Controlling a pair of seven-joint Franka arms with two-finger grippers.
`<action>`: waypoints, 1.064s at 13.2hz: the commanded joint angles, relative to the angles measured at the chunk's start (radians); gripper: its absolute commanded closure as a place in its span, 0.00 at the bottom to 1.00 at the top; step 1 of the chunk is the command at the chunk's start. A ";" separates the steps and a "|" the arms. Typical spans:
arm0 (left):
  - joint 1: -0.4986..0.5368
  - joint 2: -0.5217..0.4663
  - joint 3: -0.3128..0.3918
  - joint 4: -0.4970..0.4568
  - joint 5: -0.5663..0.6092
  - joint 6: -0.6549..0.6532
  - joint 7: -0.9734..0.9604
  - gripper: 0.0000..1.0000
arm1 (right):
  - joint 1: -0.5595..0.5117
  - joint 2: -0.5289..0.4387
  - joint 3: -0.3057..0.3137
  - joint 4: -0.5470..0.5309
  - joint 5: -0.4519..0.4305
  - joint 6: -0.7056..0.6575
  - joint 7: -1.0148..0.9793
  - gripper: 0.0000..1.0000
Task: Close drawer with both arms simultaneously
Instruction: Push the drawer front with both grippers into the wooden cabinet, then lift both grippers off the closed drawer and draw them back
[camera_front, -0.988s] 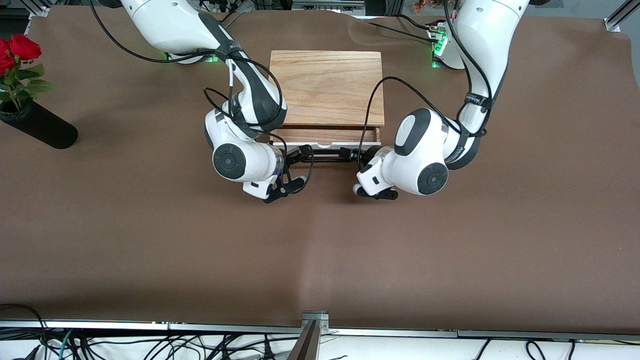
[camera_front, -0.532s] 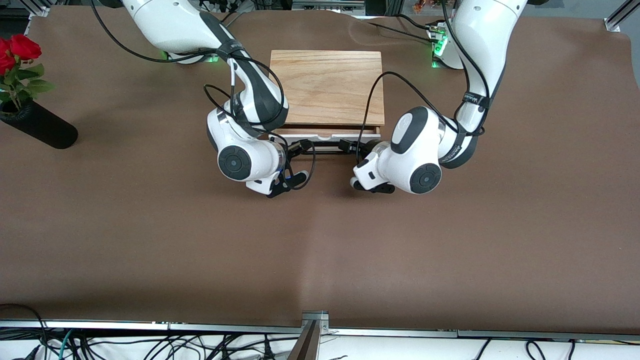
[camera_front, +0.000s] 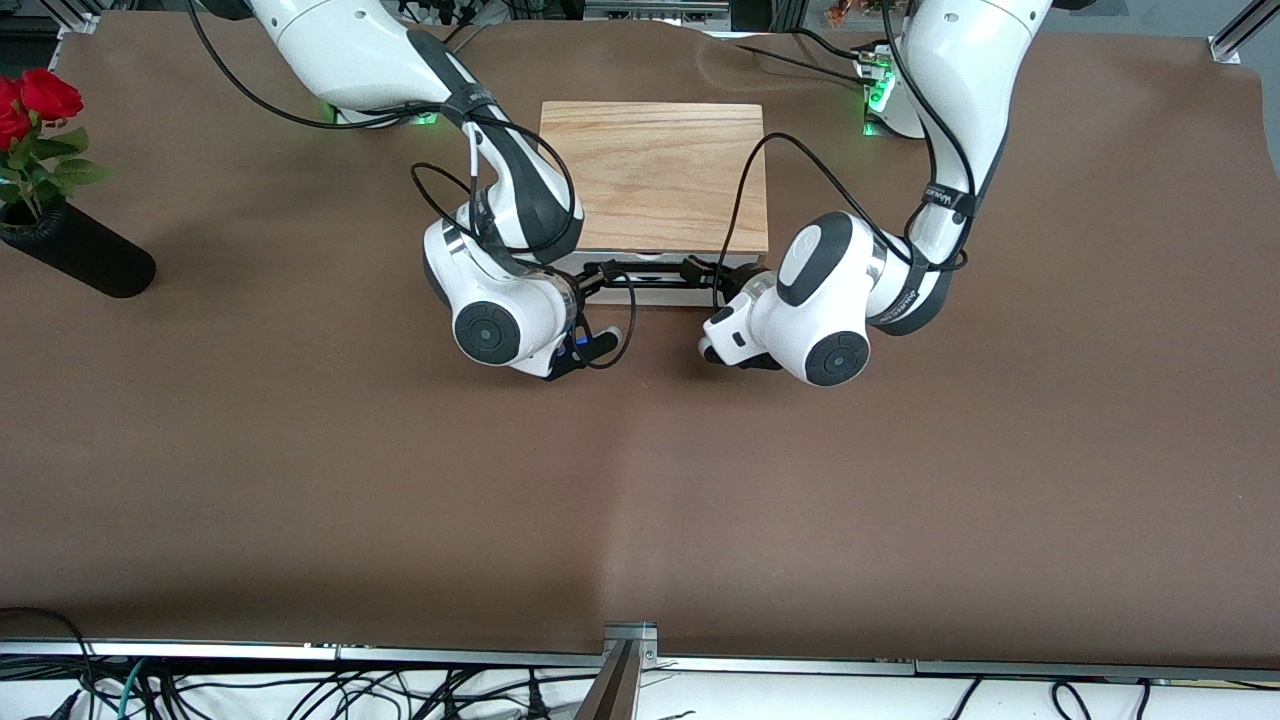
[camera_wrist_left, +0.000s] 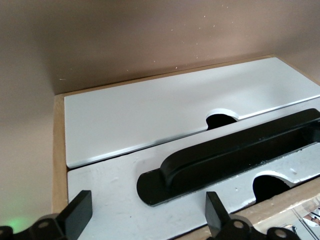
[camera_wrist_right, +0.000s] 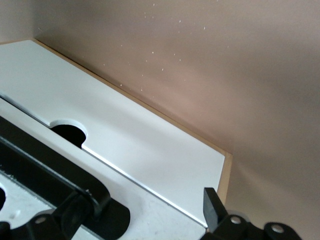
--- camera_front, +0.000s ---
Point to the brown table cover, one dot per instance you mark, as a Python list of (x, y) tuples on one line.
[(300, 500)]

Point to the silver metal bracket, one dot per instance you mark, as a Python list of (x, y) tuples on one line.
[(645, 640)]

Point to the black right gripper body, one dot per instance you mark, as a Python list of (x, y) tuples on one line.
[(591, 279)]

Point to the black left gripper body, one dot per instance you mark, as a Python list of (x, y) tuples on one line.
[(727, 281)]

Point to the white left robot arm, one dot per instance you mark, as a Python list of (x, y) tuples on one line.
[(820, 320)]

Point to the grey aluminium beam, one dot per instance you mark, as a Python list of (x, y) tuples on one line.
[(612, 695)]

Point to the black cylindrical vase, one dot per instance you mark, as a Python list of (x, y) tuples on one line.
[(90, 258)]

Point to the silver aluminium frame profile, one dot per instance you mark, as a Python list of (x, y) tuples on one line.
[(1235, 40), (75, 25)]

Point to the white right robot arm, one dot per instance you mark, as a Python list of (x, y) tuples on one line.
[(500, 300)]

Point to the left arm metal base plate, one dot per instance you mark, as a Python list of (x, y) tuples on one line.
[(870, 128)]

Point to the light wooden drawer cabinet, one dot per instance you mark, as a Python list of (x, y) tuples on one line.
[(660, 170)]

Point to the green rose leaves and stems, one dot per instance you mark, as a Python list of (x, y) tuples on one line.
[(68, 172)]

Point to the red artificial rose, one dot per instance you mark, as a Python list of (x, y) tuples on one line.
[(12, 120), (50, 94)]

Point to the silver table edge rail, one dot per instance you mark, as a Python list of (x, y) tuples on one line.
[(250, 650)]

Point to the grey power strip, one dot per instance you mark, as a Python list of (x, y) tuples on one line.
[(655, 12)]

